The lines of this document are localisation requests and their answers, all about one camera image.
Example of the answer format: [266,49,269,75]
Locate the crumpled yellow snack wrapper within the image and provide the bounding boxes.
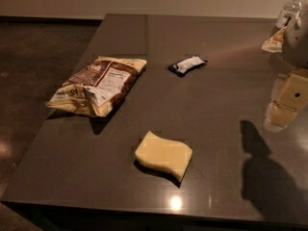
[261,27,287,53]

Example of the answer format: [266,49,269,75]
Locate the clear plastic water bottle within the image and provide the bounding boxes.
[275,0,304,29]

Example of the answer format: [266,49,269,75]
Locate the dark blue rxbar wrapper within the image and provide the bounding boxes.
[167,56,207,77]

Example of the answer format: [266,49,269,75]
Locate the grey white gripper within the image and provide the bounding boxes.
[264,14,308,133]

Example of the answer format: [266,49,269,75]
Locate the yellow wavy sponge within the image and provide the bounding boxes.
[135,131,193,182]

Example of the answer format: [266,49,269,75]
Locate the brown and white chip bag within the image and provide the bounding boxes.
[45,56,146,117]

